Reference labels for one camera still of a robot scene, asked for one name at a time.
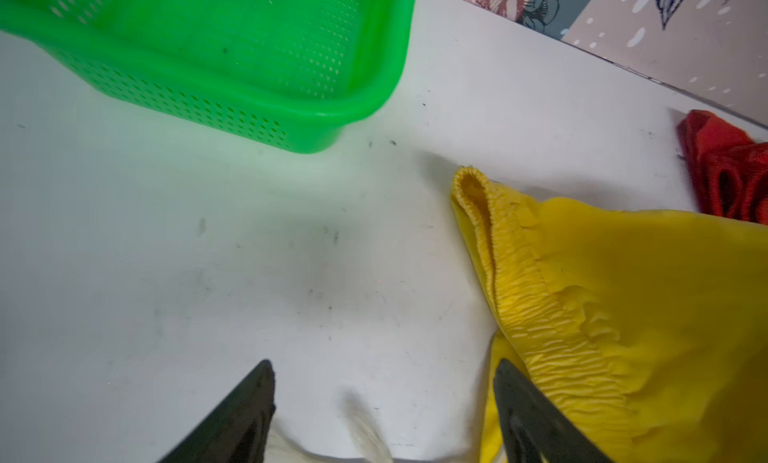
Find red shorts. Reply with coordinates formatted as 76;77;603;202
677;110;767;225

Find yellow shorts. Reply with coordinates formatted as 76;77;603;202
450;167;767;462

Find green plastic basket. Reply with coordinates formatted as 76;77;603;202
1;0;416;154

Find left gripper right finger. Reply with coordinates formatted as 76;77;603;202
493;359;610;463

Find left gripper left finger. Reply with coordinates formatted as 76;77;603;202
162;360;276;463

